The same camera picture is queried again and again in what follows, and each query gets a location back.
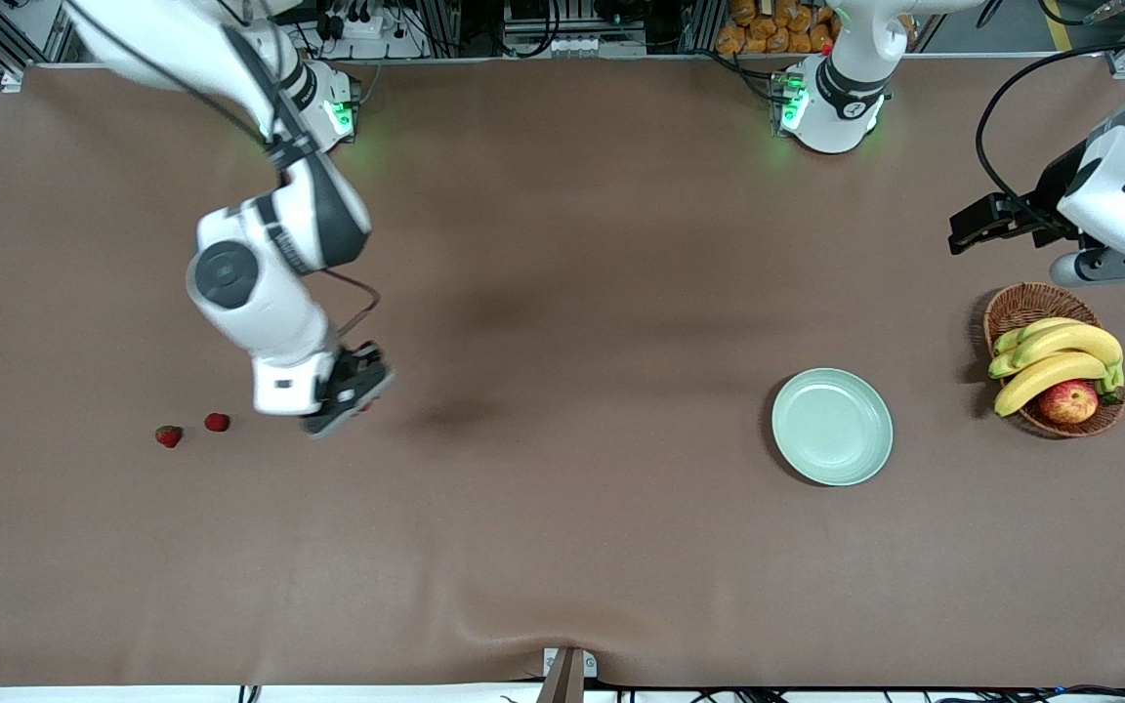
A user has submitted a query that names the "pale green plate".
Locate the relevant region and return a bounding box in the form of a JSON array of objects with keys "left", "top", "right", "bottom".
[{"left": 771, "top": 368, "right": 894, "bottom": 487}]

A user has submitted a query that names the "brown wicker basket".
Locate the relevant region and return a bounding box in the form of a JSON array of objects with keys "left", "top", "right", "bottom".
[{"left": 982, "top": 283, "right": 1125, "bottom": 438}]

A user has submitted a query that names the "yellow banana bunch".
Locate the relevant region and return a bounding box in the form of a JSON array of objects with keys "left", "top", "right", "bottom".
[{"left": 988, "top": 317, "right": 1125, "bottom": 418}]

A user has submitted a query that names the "red apple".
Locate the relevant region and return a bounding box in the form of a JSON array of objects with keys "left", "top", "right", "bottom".
[{"left": 1038, "top": 380, "right": 1100, "bottom": 425}]

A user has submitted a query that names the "orange bread bun pile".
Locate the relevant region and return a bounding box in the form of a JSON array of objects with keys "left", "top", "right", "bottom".
[{"left": 716, "top": 0, "right": 842, "bottom": 55}]

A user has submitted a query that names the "brown table cover mat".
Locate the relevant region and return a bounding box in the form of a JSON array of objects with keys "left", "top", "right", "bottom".
[{"left": 0, "top": 54, "right": 1125, "bottom": 689}]

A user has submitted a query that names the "white power strip with plugs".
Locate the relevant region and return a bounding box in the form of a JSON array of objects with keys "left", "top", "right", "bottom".
[{"left": 313, "top": 8, "right": 427, "bottom": 60}]

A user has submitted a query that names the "white connector strip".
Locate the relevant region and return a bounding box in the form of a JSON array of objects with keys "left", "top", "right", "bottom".
[{"left": 543, "top": 34, "right": 648, "bottom": 58}]

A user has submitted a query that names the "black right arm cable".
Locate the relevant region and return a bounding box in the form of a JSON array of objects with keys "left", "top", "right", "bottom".
[{"left": 64, "top": 0, "right": 382, "bottom": 343}]

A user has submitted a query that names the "metal table edge bracket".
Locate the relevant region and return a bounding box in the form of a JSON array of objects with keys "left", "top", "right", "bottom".
[{"left": 535, "top": 646, "right": 599, "bottom": 703}]

